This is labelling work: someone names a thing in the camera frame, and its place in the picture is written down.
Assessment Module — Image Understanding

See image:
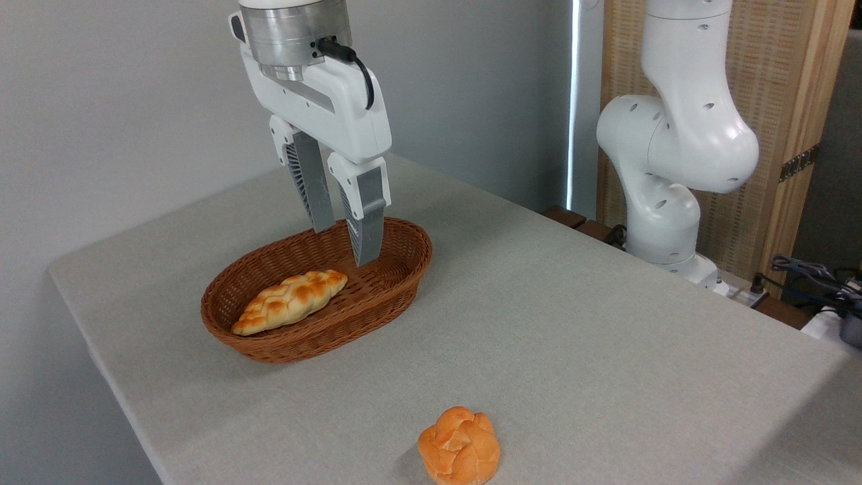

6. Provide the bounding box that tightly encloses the dark wooden base board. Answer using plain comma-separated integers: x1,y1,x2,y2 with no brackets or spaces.
543,205,816,331

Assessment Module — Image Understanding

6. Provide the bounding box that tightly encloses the black metal screen hinge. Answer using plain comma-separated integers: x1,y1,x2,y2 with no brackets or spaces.
778,143,821,183

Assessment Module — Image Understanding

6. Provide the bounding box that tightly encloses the brown oval wicker basket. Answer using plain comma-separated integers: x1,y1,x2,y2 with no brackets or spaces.
200,216,434,365

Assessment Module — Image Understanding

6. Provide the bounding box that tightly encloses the round knotted bread roll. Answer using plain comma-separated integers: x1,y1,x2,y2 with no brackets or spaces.
417,406,502,485

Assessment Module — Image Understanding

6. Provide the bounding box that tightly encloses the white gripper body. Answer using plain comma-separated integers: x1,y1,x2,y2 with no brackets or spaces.
239,44,393,166

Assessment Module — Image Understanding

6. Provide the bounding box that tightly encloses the long braided bread loaf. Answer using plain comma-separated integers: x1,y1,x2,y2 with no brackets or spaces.
231,269,349,337

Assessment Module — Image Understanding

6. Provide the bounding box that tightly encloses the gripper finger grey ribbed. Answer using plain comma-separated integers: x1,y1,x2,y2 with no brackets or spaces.
269,114,336,234
327,153,392,268

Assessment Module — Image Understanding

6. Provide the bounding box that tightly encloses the grey tablecloth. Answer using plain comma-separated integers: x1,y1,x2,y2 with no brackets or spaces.
47,152,862,485

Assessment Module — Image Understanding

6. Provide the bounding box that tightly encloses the wooden rattan folding screen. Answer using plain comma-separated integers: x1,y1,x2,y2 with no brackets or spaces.
598,0,857,298

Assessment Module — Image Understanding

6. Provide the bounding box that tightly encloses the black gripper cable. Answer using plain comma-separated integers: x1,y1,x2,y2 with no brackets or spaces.
315,36,376,110

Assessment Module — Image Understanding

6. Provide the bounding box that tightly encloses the black cable bundle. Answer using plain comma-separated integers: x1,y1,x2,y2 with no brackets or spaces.
770,254,862,317

